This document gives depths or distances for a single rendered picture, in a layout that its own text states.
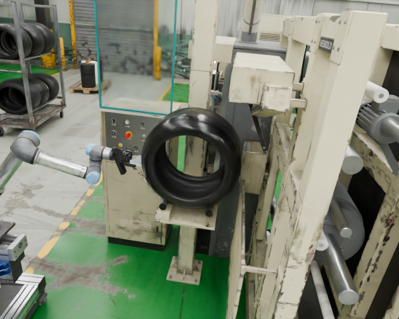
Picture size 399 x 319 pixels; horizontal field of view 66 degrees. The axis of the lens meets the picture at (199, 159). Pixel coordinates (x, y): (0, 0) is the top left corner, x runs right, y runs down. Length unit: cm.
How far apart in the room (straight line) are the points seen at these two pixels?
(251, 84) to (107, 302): 190
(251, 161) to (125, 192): 115
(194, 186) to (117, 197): 86
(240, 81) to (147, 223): 177
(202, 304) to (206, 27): 192
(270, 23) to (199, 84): 305
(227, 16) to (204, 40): 870
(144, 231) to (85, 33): 931
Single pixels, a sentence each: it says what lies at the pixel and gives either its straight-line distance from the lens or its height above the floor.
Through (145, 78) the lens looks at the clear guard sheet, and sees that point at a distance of 228.
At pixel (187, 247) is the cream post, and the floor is 31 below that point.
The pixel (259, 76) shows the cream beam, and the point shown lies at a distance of 129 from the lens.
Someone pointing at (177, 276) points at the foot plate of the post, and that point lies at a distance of 270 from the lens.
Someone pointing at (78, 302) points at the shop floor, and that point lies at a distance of 262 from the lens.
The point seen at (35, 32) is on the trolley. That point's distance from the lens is 563.
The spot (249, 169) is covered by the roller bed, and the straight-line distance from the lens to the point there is 203.
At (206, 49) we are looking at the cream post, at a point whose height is 178.
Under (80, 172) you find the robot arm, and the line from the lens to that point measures 186.
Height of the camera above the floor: 195
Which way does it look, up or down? 25 degrees down
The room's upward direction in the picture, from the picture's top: 5 degrees clockwise
